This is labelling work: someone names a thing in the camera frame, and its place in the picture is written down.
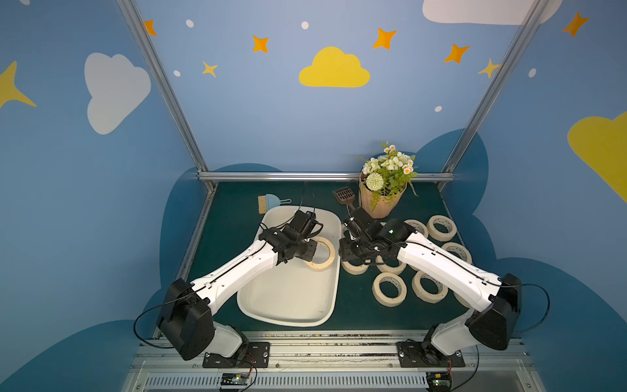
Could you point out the beige ribbed flower pot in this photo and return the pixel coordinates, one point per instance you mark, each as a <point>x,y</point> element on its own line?
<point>378,206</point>

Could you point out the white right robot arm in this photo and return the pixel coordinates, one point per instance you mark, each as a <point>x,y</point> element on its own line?
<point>495,302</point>

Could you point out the brown slotted litter scoop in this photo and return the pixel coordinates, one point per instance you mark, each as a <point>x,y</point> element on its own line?
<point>344,196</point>

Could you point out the white plastic storage box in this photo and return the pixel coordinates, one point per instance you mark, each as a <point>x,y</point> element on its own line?
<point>291,294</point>

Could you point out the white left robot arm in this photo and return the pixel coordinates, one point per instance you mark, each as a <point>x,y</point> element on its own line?
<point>186,315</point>

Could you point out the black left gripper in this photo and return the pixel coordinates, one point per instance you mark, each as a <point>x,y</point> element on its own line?
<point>304,249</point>

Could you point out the aluminium rail frame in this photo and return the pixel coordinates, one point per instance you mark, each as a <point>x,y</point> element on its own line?
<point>353,360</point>

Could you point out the cream masking tape roll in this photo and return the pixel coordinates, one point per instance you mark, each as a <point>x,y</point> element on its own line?
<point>462,301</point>
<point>459,251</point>
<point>389,290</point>
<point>324,256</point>
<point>423,294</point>
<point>383,267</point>
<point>418,226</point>
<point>352,269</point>
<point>441,228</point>

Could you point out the white and green artificial flowers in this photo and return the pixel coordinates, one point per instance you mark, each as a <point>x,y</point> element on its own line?
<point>389,172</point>

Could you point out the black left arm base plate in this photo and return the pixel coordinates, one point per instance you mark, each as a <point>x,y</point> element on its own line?
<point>254,353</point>

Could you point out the blue dustpan with brush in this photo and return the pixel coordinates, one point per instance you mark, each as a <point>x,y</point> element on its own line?
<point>269,201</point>

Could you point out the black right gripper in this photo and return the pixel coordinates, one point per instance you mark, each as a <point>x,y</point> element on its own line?
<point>353,250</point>

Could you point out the left green circuit board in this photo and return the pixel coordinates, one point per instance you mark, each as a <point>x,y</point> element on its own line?
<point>235,380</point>

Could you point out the right green circuit board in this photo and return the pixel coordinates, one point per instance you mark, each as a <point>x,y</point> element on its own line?
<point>439,381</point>

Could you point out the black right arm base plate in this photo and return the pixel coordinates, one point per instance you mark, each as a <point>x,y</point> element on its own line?
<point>414,354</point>

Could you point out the green circuit board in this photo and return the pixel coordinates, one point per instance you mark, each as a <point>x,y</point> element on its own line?
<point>235,380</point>
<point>439,381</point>

